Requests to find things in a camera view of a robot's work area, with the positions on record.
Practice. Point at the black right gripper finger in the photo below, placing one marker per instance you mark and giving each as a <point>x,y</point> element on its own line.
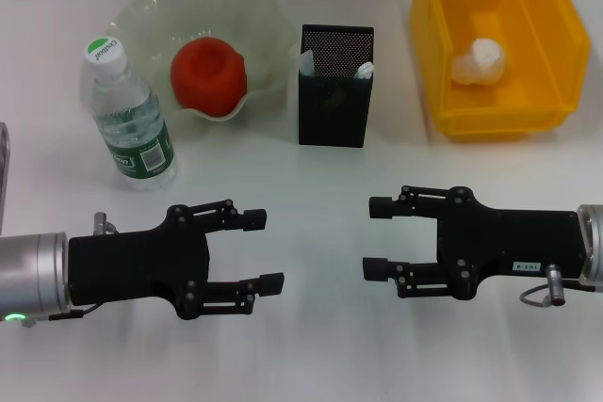
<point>381,208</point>
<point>377,269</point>

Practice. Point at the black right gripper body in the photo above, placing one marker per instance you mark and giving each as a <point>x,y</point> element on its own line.
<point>509,242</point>

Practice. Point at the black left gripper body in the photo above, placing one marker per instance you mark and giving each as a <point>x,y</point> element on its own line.
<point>136,265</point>

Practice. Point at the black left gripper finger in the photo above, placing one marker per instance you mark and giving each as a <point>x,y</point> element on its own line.
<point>271,283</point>
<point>254,220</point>

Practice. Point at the clear bottle with green label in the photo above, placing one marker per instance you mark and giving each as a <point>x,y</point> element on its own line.
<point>132,129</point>

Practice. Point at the green and clear pen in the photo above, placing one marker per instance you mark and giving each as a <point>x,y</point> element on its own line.
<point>365,71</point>

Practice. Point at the red-orange knitted orange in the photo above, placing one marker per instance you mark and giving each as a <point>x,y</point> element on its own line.
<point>207,77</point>

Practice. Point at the grey pen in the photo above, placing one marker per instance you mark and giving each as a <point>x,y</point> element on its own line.
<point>308,63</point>

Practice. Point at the white paper ball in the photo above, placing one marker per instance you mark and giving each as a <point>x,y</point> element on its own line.
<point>480,63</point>

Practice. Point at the silver and white left robot arm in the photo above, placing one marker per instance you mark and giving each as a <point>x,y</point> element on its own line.
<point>33,275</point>

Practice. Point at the black mesh pen holder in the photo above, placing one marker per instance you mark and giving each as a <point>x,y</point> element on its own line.
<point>330,105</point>

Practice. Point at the pale green glass fruit plate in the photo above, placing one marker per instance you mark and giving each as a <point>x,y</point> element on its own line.
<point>207,6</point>

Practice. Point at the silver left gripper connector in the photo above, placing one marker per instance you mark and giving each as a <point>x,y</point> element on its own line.
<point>102,223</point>

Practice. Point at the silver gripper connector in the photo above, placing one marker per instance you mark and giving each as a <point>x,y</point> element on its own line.
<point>102,223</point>
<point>555,282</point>

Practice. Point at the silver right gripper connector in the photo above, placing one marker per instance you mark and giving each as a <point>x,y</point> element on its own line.
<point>555,282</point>

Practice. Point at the yellow plastic bin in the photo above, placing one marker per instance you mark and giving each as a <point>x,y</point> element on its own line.
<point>532,101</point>

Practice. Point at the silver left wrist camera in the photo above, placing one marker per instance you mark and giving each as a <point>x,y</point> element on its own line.
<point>4,171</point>

